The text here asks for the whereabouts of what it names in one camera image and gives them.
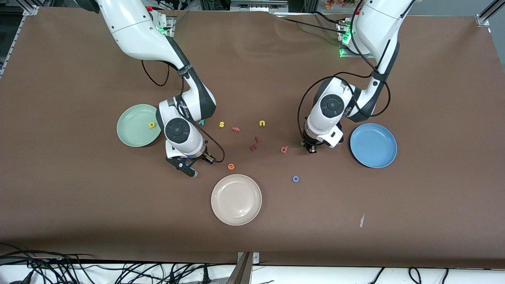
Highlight beige plate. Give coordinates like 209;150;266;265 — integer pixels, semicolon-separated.
211;174;262;226

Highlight metal table edge bracket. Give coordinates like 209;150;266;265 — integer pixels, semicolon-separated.
227;251;260;284

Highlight grey equipment box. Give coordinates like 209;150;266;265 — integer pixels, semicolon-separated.
230;0;289;13

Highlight green plate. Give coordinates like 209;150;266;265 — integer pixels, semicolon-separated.
116;104;162;148

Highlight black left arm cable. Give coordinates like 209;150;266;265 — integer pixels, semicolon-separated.
297;71;375;146
349;0;392;118

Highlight aluminium frame profile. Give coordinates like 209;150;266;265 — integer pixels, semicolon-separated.
475;0;505;27
0;5;40;77

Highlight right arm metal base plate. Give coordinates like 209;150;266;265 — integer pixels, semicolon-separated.
152;10;177;38

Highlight blue plate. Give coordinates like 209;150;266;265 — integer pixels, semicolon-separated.
350;123;398;169

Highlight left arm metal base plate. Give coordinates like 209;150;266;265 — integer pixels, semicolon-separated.
337;19;375;59

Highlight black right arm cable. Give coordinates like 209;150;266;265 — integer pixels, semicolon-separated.
180;67;226;164
141;59;171;87

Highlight orange flowers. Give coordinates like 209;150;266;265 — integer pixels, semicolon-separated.
324;0;365;9

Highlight black table cable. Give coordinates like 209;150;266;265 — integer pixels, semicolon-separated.
272;12;352;36

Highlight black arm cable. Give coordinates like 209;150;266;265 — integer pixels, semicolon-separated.
141;59;171;87
297;71;375;146
349;0;392;118
180;67;226;164

